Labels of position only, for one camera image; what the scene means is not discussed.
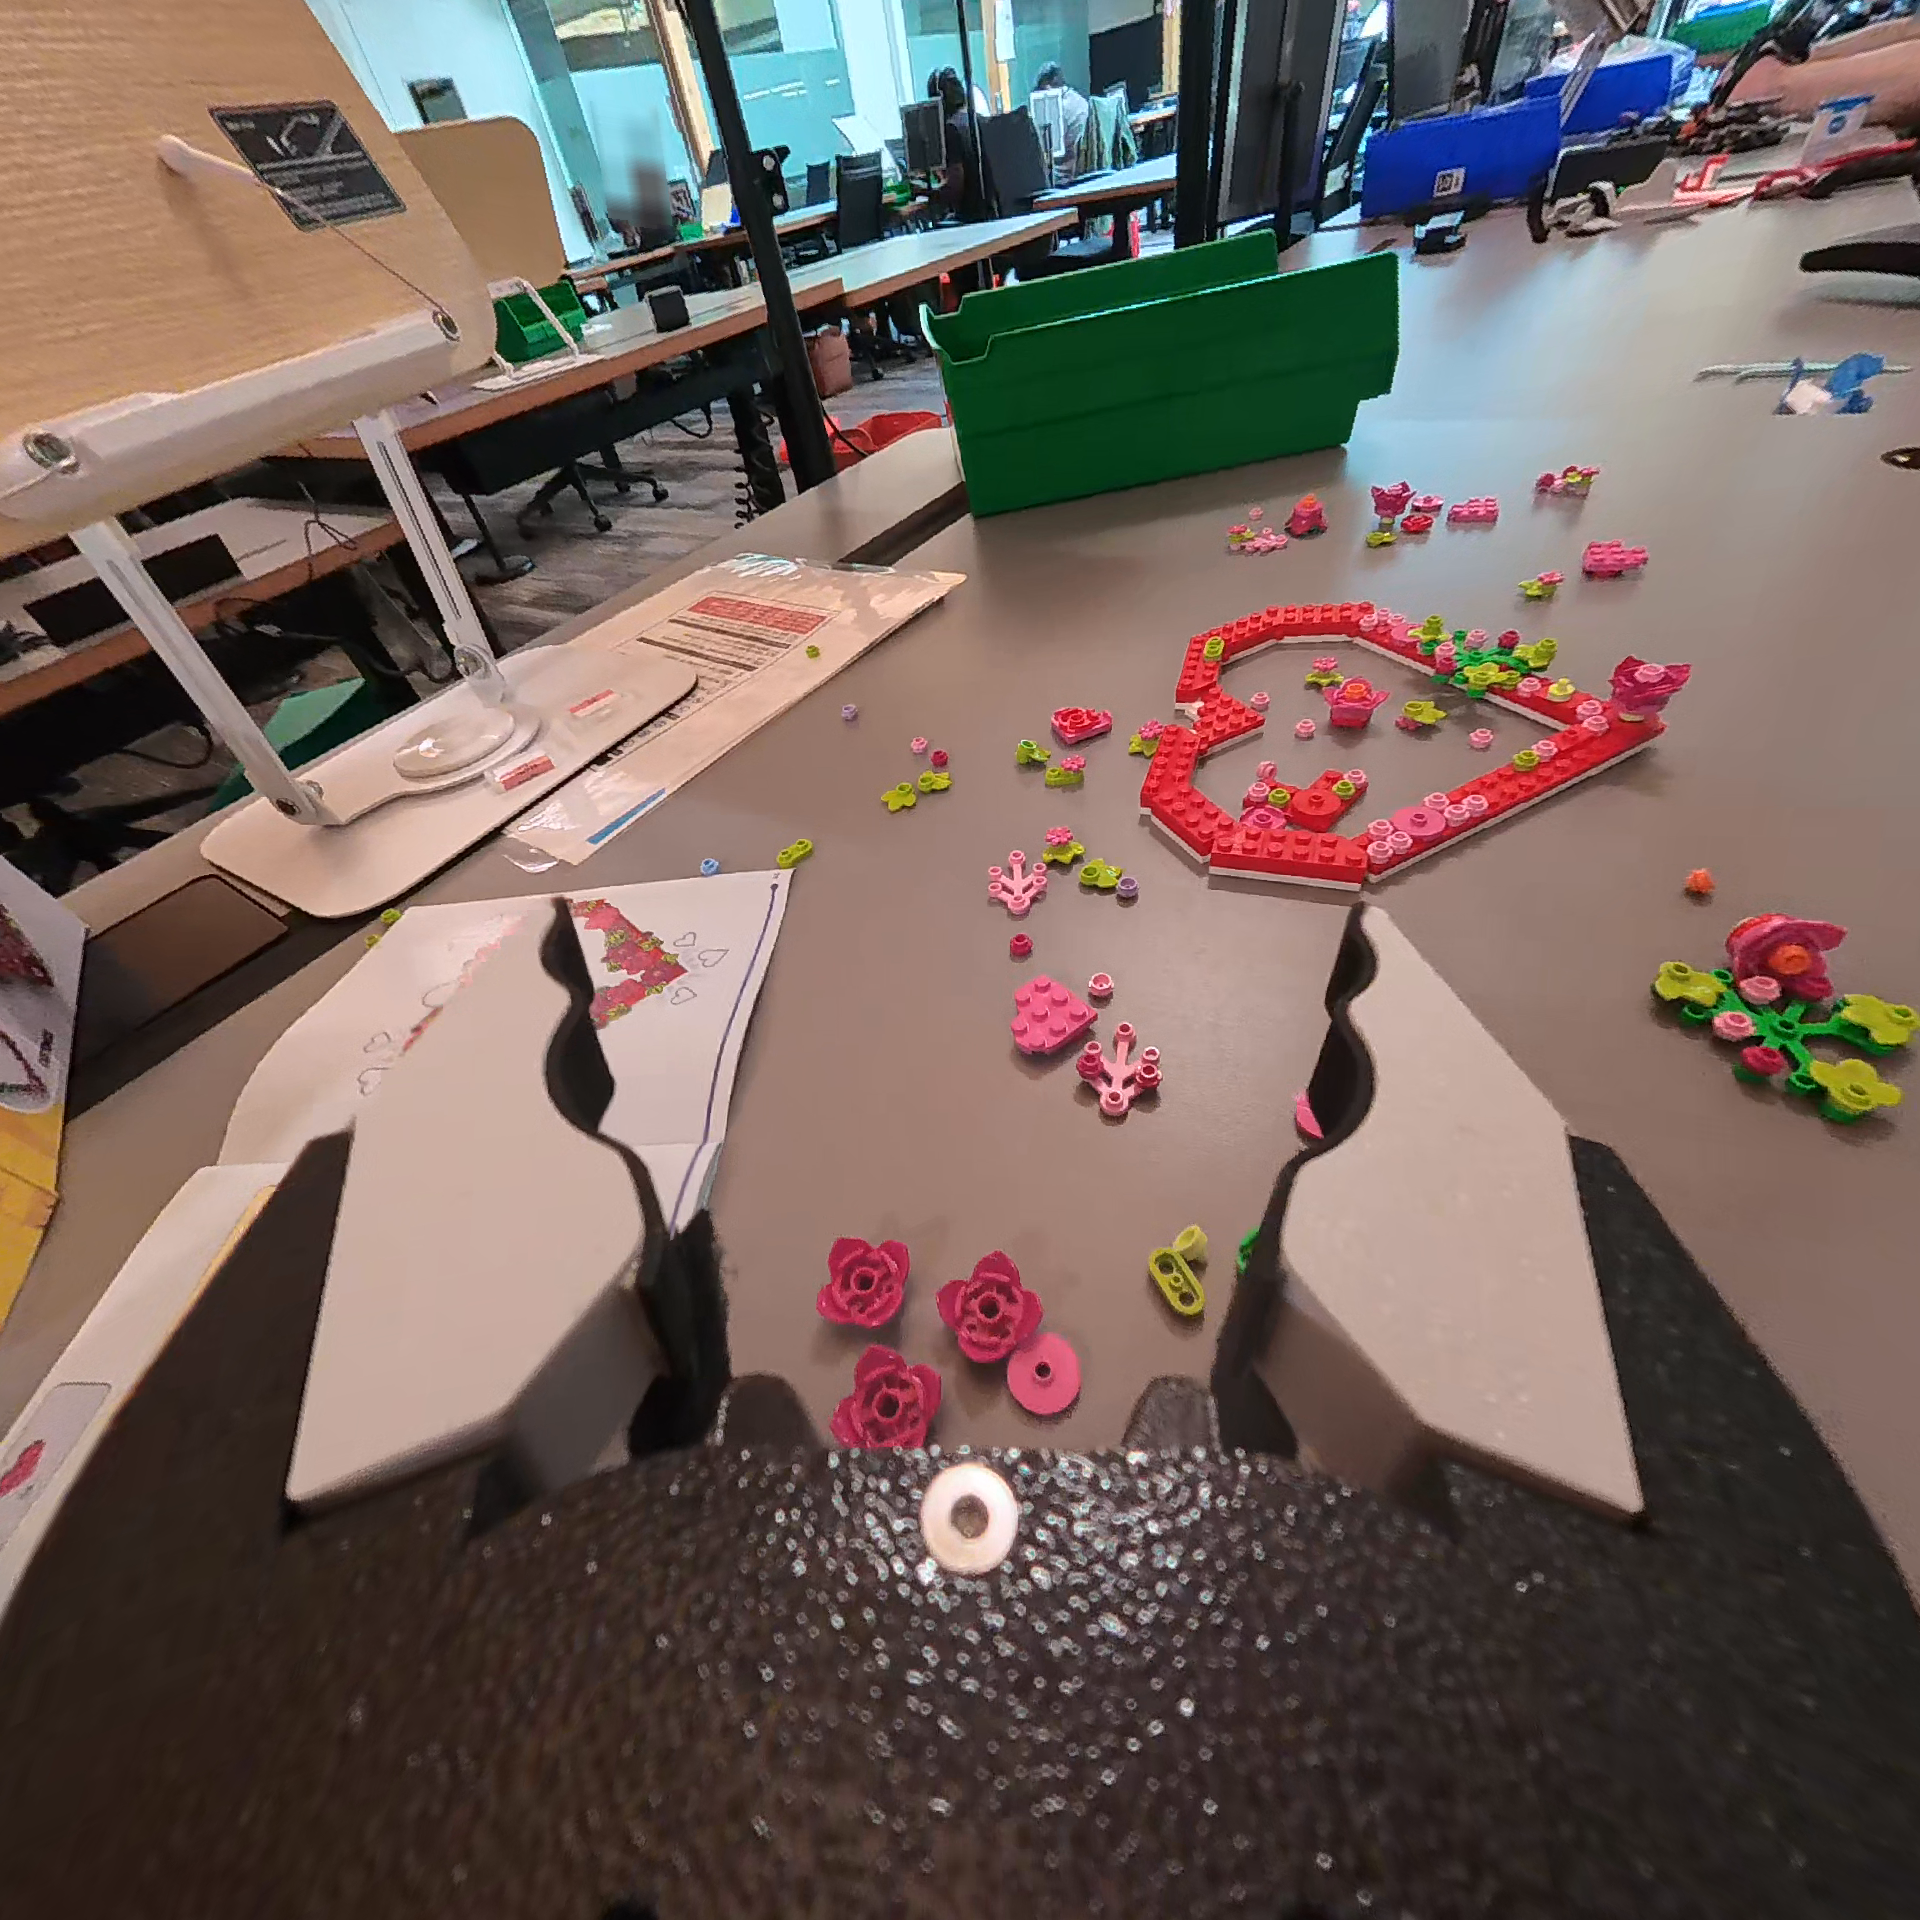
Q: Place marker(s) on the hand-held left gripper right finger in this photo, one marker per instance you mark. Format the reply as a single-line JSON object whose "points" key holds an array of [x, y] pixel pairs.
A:
{"points": [[1440, 1275]]}

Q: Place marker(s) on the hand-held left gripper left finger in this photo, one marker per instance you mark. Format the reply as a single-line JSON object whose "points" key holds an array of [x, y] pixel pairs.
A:
{"points": [[465, 1275]]}

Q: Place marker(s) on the pink flower lego piece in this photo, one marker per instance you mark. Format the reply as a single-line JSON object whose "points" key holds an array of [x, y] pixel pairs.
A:
{"points": [[1642, 683], [1779, 945]]}

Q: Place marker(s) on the red heart lego frame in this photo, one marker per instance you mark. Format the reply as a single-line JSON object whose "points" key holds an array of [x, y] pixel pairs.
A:
{"points": [[1186, 795]]}

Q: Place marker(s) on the lime two-hole lego plate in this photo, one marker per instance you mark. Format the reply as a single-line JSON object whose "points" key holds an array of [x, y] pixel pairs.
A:
{"points": [[1178, 1275]]}

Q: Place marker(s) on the pink branch lego piece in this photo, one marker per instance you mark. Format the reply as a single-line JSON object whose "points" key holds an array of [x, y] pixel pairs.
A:
{"points": [[1118, 1078], [1016, 886]]}

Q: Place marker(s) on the magenta rose lego piece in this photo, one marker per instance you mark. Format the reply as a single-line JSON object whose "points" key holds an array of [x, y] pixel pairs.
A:
{"points": [[886, 1396], [990, 1304], [863, 1284]]}

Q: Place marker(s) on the magenta round lego plate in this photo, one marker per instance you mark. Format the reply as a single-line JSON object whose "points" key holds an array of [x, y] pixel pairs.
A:
{"points": [[1043, 1374]]}

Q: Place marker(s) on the green lego plant assembly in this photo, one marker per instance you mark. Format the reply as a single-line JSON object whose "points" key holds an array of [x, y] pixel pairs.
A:
{"points": [[1783, 1027]]}

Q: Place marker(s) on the pink heart lego plate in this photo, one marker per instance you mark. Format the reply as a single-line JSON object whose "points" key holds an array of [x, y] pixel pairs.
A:
{"points": [[1049, 1021]]}

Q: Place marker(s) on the scattered small lego pieces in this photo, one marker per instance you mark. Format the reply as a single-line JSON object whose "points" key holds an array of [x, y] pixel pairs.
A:
{"points": [[900, 797]]}

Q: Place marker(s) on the open instruction booklet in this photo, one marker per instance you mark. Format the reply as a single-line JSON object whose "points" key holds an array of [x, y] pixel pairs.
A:
{"points": [[718, 1021]]}

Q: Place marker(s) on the clear plastic bag with sheet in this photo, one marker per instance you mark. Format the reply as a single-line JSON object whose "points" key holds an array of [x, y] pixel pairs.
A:
{"points": [[839, 615]]}

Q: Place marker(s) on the green plastic bin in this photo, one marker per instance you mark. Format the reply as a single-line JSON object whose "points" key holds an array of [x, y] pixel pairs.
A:
{"points": [[1153, 406]]}

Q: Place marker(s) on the orange plastic item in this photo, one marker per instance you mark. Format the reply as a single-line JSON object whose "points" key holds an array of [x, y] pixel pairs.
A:
{"points": [[886, 435]]}

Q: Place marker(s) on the blue and white small toy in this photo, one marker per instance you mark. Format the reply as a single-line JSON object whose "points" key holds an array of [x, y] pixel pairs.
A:
{"points": [[1836, 382]]}

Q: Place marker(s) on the black stand pole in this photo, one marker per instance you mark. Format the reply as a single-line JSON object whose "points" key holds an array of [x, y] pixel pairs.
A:
{"points": [[784, 345]]}

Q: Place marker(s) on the blue plastic bin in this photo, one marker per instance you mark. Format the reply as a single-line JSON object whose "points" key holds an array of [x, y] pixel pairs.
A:
{"points": [[1469, 151]]}

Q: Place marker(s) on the background office desks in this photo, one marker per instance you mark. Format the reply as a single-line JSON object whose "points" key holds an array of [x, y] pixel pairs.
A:
{"points": [[961, 249]]}

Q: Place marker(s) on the black monitor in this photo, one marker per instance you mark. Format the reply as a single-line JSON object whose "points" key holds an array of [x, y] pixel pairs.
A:
{"points": [[1303, 105]]}

